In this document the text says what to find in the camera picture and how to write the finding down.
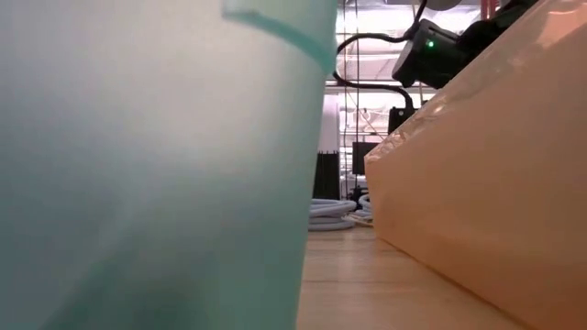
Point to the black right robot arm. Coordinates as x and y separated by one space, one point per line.
495 27

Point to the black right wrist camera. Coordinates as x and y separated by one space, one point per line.
400 120

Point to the black background monitor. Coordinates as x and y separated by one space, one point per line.
362 158

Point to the green translucent plastic bin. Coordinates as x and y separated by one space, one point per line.
137 183

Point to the orange translucent plastic bin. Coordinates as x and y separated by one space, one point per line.
495 206

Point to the grey round disc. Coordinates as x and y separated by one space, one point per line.
442 3

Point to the white and black pillar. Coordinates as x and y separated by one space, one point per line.
326 176

